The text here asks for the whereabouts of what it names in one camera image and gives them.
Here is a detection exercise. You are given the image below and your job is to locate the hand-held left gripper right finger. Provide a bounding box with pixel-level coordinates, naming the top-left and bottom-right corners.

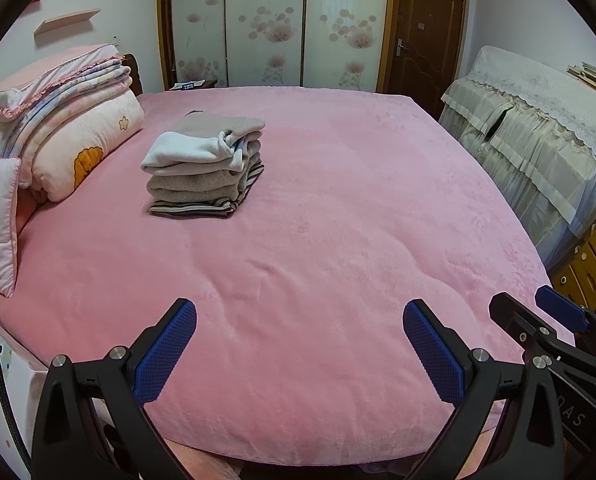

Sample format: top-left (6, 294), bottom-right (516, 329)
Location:
top-left (402, 299), bottom-right (565, 480)

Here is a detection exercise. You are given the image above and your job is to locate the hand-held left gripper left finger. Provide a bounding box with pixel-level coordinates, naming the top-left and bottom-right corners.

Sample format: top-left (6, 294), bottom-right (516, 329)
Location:
top-left (30, 297), bottom-right (199, 480)

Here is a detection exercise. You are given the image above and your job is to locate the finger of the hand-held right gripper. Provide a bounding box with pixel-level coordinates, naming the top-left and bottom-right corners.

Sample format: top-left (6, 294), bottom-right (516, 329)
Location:
top-left (535, 285), bottom-right (594, 333)
top-left (489, 292), bottom-right (579, 362)

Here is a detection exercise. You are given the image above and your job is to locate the colour-block striped knit sweater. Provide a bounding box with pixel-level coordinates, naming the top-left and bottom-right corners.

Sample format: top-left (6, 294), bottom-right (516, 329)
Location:
top-left (140, 112), bottom-right (266, 177)

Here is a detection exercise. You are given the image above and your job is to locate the yellow wooden drawer cabinet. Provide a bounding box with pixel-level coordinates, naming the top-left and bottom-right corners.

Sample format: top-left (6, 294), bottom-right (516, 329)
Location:
top-left (550, 210), bottom-right (596, 311)

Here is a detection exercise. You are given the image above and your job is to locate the folded striped garment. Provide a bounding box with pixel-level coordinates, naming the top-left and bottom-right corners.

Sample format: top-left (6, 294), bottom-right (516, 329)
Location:
top-left (149, 165), bottom-right (265, 218)

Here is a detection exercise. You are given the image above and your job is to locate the white printed box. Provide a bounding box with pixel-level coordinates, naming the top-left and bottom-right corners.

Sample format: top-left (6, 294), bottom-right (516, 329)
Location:
top-left (0, 320), bottom-right (49, 461)

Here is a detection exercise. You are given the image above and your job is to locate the grey diamond-pattern fleece garment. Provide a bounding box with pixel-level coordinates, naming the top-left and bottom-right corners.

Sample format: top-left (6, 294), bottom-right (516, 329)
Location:
top-left (145, 152), bottom-right (265, 206)

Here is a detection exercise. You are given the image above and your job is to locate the cream pleated furniture cover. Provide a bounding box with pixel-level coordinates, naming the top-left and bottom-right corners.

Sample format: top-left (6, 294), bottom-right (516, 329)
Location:
top-left (438, 77), bottom-right (596, 271)

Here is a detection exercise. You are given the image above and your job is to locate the pink bed blanket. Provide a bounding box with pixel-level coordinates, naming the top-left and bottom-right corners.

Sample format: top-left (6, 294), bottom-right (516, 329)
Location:
top-left (0, 85), bottom-right (574, 471)

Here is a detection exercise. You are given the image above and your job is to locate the folded floral print quilt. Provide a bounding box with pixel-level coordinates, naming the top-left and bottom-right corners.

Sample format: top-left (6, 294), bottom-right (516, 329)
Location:
top-left (0, 65), bottom-right (145, 203)

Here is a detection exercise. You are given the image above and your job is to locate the white lace cover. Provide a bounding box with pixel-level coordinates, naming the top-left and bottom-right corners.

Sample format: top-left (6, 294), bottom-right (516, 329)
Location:
top-left (465, 45), bottom-right (596, 183)

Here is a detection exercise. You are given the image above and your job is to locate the stack of books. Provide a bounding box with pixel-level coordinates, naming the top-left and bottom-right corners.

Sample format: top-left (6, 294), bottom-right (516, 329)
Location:
top-left (565, 61), bottom-right (596, 103)

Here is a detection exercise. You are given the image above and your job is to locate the dark bedside table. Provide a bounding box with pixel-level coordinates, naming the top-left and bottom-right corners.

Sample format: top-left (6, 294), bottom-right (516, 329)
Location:
top-left (168, 79), bottom-right (218, 92)

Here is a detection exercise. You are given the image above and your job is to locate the brown wooden headboard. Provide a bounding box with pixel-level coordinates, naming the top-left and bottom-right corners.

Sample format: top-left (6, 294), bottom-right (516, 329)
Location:
top-left (123, 53), bottom-right (144, 96)

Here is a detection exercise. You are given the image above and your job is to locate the brown wooden door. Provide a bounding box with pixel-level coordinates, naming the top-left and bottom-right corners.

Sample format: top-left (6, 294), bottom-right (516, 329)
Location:
top-left (385, 0), bottom-right (468, 121)

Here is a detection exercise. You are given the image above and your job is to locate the floral sliding-door wardrobe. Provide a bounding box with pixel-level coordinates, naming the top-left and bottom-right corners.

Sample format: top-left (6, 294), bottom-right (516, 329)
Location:
top-left (155, 0), bottom-right (396, 93)

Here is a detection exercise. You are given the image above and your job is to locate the pink wall shelf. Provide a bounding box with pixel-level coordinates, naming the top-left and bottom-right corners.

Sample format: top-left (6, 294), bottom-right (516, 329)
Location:
top-left (33, 8), bottom-right (102, 36)

